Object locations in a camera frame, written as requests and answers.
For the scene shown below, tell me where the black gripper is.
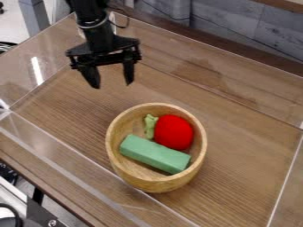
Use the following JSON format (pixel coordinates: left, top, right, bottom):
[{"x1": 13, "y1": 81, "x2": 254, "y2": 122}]
[{"x1": 66, "y1": 20, "x2": 142, "y2": 89}]

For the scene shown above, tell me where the small light green stick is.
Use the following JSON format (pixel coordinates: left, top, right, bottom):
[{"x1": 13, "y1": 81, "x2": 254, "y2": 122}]
[{"x1": 144, "y1": 114, "x2": 159, "y2": 139}]

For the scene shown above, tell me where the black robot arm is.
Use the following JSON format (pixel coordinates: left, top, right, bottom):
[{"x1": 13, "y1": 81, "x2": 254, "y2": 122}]
[{"x1": 66, "y1": 0, "x2": 142, "y2": 89}]

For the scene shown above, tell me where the brown wooden bowl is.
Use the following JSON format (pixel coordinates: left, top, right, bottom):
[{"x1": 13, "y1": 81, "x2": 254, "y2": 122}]
[{"x1": 106, "y1": 103, "x2": 207, "y2": 193}]

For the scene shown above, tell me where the red plush ball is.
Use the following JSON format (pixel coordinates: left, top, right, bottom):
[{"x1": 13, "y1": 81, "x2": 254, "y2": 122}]
[{"x1": 154, "y1": 114, "x2": 194, "y2": 151}]

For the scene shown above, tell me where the green rectangular block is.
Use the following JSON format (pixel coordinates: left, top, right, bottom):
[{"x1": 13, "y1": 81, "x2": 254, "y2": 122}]
[{"x1": 120, "y1": 134, "x2": 192, "y2": 175}]

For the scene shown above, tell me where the grey table leg post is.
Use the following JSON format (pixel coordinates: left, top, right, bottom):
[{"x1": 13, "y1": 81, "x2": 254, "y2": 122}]
[{"x1": 17, "y1": 0, "x2": 49, "y2": 36}]

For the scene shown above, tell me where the black cable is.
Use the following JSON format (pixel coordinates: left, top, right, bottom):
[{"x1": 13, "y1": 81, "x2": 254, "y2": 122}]
[{"x1": 0, "y1": 202, "x2": 25, "y2": 227}]

